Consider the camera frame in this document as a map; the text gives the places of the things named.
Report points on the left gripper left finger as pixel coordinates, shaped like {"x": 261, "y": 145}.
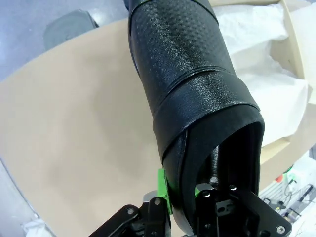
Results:
{"x": 164, "y": 192}

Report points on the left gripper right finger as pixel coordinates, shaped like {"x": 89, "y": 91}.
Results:
{"x": 234, "y": 212}

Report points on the white tissue paper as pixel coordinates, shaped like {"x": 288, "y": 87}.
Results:
{"x": 271, "y": 103}

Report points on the black leather buckle shoe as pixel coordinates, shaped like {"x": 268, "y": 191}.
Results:
{"x": 187, "y": 74}

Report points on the cardboard shoe box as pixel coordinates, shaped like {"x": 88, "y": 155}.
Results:
{"x": 298, "y": 37}

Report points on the cluttered white workbench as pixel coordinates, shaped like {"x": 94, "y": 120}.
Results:
{"x": 293, "y": 197}

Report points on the white plastic bag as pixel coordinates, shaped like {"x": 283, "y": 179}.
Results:
{"x": 33, "y": 228}

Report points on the grey mannequin stand base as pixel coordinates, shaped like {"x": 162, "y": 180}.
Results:
{"x": 69, "y": 29}

